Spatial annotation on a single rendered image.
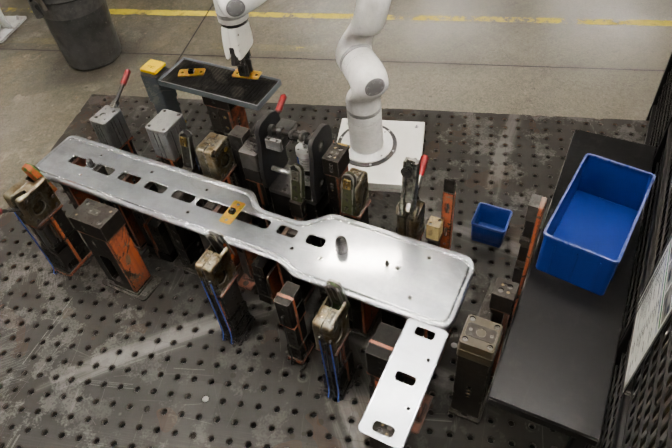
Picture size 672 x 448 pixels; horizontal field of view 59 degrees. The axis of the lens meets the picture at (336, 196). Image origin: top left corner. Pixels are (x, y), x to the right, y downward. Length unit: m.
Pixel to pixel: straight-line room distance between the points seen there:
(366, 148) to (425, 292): 0.80
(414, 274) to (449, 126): 0.98
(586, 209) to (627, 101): 2.20
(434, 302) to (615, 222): 0.51
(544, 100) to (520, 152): 1.45
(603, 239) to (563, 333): 0.30
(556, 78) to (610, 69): 0.34
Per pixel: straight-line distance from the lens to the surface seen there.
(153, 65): 2.04
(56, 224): 2.01
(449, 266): 1.50
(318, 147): 1.60
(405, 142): 2.18
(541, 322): 1.41
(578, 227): 1.60
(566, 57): 4.08
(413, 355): 1.36
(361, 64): 1.85
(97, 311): 1.99
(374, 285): 1.46
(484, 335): 1.33
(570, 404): 1.33
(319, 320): 1.37
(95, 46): 4.37
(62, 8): 4.23
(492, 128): 2.35
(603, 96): 3.80
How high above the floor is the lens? 2.20
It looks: 46 degrees down
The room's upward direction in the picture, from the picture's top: 7 degrees counter-clockwise
